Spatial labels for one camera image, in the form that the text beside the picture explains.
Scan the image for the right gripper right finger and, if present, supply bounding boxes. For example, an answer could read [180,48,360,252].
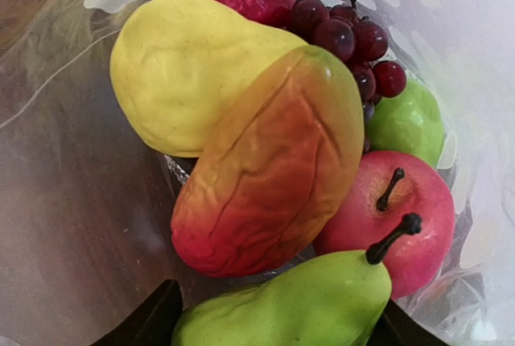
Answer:
[372,300,433,346]

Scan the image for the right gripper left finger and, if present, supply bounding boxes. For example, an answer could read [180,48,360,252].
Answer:
[94,279,183,346]

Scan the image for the green fake apple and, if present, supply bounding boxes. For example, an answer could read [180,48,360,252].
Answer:
[171,228,402,345]
[365,79,445,167]

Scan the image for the clear zip top bag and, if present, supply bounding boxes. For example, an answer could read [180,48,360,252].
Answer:
[1,0,514,345]

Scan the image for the pink fake peach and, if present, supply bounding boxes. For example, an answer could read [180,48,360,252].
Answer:
[313,150,455,300]

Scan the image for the red fake apple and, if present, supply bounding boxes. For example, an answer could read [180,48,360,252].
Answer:
[171,45,364,278]

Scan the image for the yellow fake lemon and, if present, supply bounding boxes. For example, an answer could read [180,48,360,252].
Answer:
[109,0,306,158]

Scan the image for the purple fake grapes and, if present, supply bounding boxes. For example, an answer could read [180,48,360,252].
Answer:
[286,0,407,121]

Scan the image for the green fake apple in bag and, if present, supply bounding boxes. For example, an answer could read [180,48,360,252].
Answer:
[365,79,445,167]

